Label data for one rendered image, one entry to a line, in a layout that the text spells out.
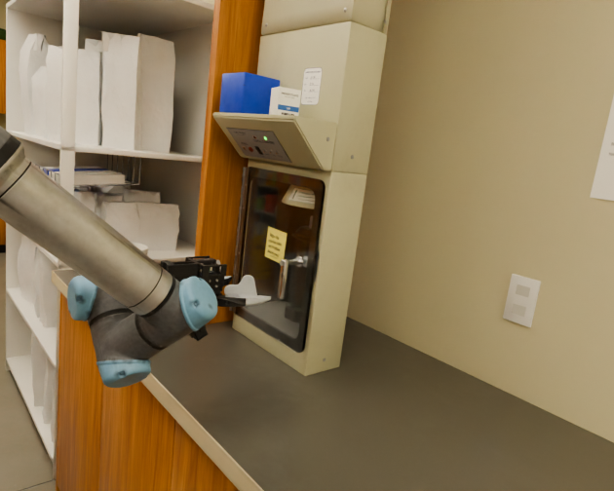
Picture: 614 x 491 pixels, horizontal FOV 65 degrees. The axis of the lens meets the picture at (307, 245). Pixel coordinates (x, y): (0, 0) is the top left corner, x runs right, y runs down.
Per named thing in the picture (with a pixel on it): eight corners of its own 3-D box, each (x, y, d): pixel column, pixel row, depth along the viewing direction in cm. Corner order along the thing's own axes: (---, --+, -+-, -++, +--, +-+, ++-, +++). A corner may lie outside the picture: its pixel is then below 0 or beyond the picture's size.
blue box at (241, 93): (252, 118, 122) (256, 81, 120) (277, 119, 115) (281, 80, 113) (218, 112, 116) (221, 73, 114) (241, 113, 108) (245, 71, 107)
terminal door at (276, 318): (234, 312, 133) (248, 166, 125) (303, 355, 110) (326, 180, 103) (231, 312, 132) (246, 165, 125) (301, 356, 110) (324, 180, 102)
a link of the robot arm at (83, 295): (71, 334, 80) (61, 288, 83) (136, 324, 87) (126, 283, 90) (82, 312, 75) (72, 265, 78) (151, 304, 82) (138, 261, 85)
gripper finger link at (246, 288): (273, 279, 93) (225, 274, 92) (270, 308, 94) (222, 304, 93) (273, 275, 96) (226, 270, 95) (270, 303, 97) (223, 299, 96)
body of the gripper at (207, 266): (231, 264, 93) (172, 268, 85) (227, 307, 95) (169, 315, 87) (211, 254, 99) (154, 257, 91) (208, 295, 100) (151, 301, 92)
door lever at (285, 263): (299, 297, 110) (292, 294, 112) (304, 257, 108) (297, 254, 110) (280, 300, 106) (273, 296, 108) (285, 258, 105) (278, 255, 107)
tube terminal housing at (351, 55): (300, 316, 151) (332, 57, 136) (377, 357, 127) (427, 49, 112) (231, 327, 135) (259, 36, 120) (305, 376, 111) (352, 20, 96)
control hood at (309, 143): (248, 157, 126) (251, 118, 124) (332, 171, 102) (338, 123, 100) (209, 153, 118) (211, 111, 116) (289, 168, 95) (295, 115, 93)
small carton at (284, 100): (289, 119, 108) (292, 92, 107) (298, 119, 104) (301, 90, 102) (268, 116, 106) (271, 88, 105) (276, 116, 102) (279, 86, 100)
